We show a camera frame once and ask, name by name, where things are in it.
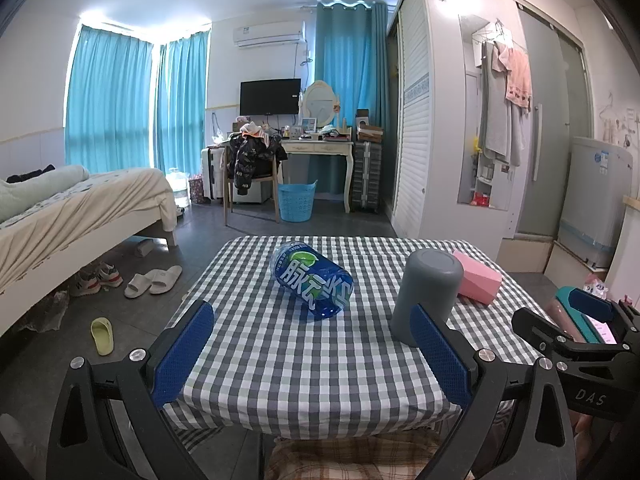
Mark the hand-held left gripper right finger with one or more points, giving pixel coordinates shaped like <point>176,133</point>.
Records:
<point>440,355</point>

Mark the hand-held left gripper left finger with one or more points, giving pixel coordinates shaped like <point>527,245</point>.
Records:
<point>180,355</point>

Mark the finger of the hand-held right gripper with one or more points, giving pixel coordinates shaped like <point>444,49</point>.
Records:
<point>535,327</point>
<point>590,305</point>

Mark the grey cup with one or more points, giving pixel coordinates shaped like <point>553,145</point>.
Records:
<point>425,280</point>

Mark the teal and pink package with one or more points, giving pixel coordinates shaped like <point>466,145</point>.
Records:
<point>582,322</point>

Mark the pink box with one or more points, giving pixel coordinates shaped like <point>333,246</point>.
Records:
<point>480,280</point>

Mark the white slipper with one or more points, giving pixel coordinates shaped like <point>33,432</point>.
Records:
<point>137,286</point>
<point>166,279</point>

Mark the yellow green slipper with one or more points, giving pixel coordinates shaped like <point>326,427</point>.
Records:
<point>102,335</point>

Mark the grey white checkered tablecloth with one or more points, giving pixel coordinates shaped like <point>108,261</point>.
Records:
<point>280,360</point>

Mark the white sneaker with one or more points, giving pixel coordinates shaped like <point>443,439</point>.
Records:
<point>84,284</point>
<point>110,275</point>

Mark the white washing machine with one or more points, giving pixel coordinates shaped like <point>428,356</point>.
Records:
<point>595,195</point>

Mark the white bed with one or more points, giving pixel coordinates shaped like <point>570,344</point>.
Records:
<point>155,220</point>

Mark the clear plastic bag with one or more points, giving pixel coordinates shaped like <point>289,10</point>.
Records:
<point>45,310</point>

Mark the blue plastic drink bottle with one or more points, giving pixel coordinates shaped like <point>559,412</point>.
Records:
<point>310,280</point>

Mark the pink gift bag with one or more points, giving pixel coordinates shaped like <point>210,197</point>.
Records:
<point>199,190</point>

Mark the clear water jug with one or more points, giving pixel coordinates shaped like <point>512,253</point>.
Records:
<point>180,187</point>

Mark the beige bed blanket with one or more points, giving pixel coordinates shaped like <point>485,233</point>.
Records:
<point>80,215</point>

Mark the white suitcase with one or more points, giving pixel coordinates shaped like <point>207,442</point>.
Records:
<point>212,175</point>

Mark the wooden chair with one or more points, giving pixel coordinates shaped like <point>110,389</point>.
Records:
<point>252,185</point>

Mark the frosted glass door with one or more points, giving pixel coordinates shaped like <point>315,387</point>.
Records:
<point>542,125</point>

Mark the blue plastic basket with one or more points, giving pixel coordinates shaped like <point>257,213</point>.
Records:
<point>297,202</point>

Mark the dark grey suitcase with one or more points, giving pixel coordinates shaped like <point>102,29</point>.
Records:
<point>366,175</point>

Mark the grey towel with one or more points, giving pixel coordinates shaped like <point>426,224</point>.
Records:
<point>497,120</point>

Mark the black patterned jacket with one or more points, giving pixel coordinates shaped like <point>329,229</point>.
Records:
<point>250,157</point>

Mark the pale green duvet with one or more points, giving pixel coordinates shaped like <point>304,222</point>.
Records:
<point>45,185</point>

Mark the white louvred wardrobe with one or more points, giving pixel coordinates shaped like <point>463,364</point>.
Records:
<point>415,125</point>

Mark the stacked cardboard boxes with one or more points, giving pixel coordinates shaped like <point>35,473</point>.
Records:
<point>369,132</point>

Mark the dark cloth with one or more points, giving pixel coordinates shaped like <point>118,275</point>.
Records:
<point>27,175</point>

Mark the white clothes pile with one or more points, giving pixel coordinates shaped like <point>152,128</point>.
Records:
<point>254,129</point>

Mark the pink towel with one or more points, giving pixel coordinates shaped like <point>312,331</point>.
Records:
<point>520,77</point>

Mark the white dressing desk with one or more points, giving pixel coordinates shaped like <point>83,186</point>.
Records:
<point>320,147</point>

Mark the narrow blue curtain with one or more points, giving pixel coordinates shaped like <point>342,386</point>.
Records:
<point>182,100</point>

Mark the wide blue curtain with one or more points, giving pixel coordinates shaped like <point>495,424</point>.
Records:
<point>107,100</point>

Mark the black television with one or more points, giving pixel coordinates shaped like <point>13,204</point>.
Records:
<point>270,96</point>

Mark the white oval mirror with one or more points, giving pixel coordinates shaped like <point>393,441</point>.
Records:
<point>320,102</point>

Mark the dark teal curtain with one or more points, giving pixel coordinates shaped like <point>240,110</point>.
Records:
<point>350,70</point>

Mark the white air conditioner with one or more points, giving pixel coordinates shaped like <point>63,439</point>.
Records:
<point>269,35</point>

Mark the white photo frame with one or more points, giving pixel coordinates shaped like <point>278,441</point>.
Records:
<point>308,123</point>

